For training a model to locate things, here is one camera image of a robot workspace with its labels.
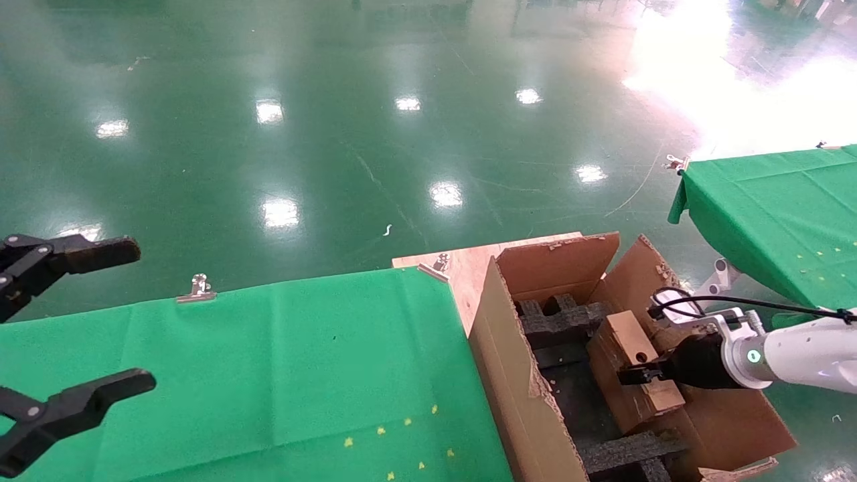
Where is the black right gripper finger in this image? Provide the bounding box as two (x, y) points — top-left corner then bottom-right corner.
(617, 361), (670, 386)

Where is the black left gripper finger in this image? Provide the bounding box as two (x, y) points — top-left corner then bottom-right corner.
(0, 368), (158, 479)
(0, 234), (143, 323)

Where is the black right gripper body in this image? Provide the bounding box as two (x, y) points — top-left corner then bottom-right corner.
(659, 333), (732, 390)

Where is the small brown cardboard box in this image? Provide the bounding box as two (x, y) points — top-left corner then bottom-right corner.
(588, 310), (687, 434)

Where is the large open cardboard carton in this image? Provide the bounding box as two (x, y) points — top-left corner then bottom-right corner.
(469, 231), (797, 482)

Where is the black foam insert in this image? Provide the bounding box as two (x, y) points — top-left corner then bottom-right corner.
(577, 428), (690, 482)
(512, 293), (613, 349)

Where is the white metal table leg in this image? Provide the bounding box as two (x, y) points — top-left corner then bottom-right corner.
(693, 258), (741, 299)

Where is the large green table cloth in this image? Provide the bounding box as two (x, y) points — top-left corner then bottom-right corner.
(0, 266), (513, 482)

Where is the green cloth with fold creases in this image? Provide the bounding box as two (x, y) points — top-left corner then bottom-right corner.
(668, 144), (857, 329)

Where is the grey camera mounting bracket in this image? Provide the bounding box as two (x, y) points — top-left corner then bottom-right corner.
(693, 308), (765, 339)

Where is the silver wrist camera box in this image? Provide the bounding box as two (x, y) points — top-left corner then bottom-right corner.
(648, 288), (700, 327)

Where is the black camera cable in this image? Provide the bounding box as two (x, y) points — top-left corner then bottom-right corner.
(648, 288), (857, 325)

